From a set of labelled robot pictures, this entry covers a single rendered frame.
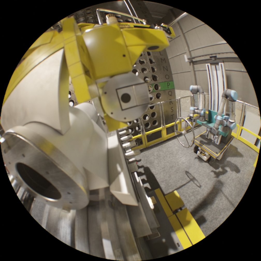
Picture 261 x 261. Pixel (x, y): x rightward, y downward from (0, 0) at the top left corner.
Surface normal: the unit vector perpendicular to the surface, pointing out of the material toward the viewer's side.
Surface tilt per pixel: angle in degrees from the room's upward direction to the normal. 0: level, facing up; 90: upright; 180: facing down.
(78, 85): 90
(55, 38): 90
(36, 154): 90
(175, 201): 0
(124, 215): 0
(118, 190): 0
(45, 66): 90
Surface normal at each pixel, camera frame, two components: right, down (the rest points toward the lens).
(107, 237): -0.24, -0.87
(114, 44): 0.22, 0.39
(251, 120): -0.94, 0.32
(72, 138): 0.81, -0.59
